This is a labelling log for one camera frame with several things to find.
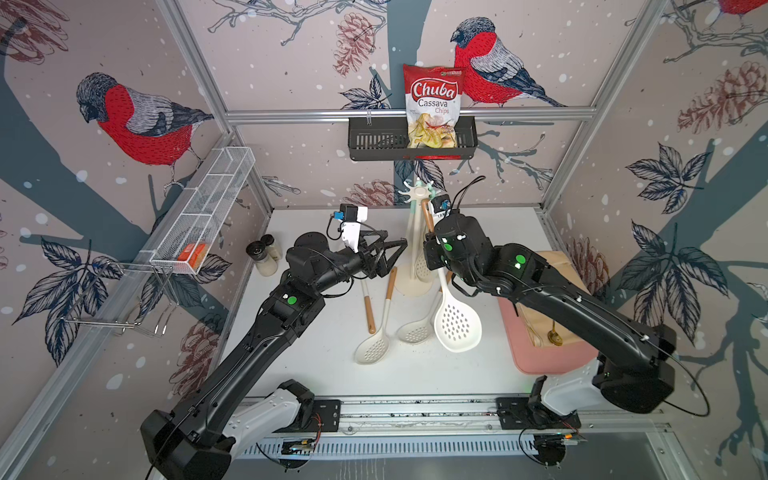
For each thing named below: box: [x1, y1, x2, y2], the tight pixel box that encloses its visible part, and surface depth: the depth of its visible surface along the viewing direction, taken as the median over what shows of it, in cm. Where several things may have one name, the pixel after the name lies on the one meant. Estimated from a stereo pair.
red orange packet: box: [178, 243, 208, 269], surface depth 68 cm
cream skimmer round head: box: [434, 269, 482, 353], surface depth 67 cm
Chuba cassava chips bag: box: [402, 64, 466, 148], surface depth 85 cm
